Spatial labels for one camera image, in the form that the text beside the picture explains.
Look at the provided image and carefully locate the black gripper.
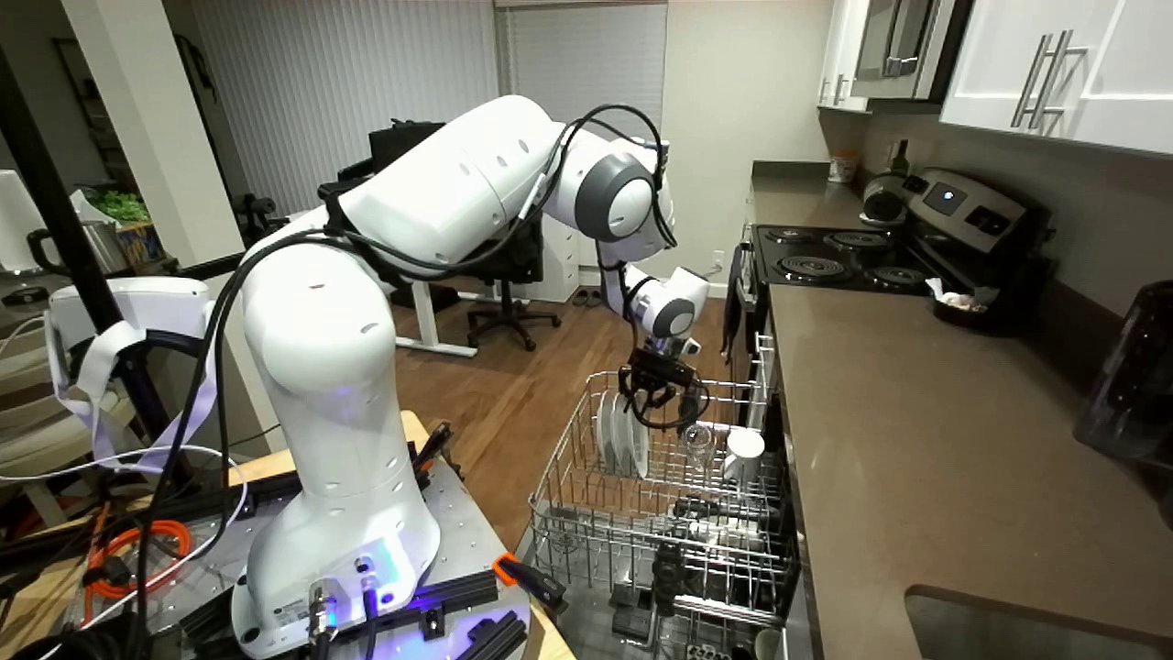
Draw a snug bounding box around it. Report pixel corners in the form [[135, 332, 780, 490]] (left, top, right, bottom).
[[621, 347, 708, 431]]

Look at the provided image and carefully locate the metal wire dishwasher rack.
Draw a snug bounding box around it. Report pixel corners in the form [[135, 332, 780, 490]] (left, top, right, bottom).
[[526, 371, 797, 660]]

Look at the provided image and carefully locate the white plate rear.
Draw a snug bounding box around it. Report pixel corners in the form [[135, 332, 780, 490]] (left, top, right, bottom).
[[594, 393, 611, 472]]

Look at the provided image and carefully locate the orange handled black tool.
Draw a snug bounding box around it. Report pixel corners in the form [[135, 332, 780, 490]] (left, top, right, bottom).
[[493, 554, 565, 615]]

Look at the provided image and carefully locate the orange cable coil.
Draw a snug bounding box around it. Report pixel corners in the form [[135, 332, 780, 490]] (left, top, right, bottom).
[[81, 516, 198, 607]]

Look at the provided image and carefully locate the white upper cabinet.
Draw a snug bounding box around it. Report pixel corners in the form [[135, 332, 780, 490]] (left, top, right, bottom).
[[944, 0, 1173, 154]]

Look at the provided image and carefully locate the black coffee maker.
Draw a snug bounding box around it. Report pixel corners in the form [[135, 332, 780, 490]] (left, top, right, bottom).
[[1079, 284, 1173, 470]]

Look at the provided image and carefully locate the black office chair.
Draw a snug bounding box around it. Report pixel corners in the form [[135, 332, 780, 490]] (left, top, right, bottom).
[[467, 233, 544, 347]]

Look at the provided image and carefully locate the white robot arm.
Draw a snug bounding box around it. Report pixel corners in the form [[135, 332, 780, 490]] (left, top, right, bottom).
[[230, 96, 704, 660]]

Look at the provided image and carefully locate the white plate front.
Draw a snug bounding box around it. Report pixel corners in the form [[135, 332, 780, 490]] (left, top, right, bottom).
[[621, 410, 648, 477]]

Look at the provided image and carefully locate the stainless kitchen sink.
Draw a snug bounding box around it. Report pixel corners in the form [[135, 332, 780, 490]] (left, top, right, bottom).
[[905, 588, 1173, 660]]

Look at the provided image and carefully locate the white cup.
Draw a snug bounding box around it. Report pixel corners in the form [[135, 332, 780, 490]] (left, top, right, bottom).
[[727, 426, 768, 457]]

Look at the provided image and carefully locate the black electric stove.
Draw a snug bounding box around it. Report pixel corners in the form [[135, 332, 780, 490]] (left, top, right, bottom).
[[722, 168, 1049, 365]]

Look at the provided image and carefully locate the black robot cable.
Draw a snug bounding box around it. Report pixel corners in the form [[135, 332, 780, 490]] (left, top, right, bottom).
[[124, 98, 677, 660]]

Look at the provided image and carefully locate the wooden standing desk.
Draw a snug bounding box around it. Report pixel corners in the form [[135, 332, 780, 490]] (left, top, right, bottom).
[[396, 284, 477, 360]]

